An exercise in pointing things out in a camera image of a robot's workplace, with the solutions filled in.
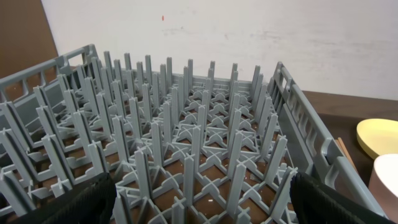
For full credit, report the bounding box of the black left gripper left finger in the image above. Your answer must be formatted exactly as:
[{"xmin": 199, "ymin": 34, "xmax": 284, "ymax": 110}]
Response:
[{"xmin": 11, "ymin": 172, "xmax": 116, "ymax": 224}]

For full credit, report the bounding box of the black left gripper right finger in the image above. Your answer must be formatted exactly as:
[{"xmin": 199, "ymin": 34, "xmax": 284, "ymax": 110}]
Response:
[{"xmin": 290, "ymin": 172, "xmax": 392, "ymax": 224}]

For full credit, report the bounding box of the white pink bowl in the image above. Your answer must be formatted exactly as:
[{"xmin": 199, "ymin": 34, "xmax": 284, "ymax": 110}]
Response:
[{"xmin": 369, "ymin": 154, "xmax": 397, "ymax": 223}]

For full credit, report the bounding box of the grey dishwasher rack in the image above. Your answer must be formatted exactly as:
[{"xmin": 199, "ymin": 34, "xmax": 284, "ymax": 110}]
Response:
[{"xmin": 1, "ymin": 45, "xmax": 389, "ymax": 223}]

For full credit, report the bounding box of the wooden chopstick left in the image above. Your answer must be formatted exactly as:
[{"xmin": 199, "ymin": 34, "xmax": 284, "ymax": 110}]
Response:
[{"xmin": 335, "ymin": 139, "xmax": 352, "ymax": 166}]

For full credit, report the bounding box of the yellow plate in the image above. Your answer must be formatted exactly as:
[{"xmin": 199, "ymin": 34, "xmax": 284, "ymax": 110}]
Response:
[{"xmin": 356, "ymin": 118, "xmax": 397, "ymax": 159}]

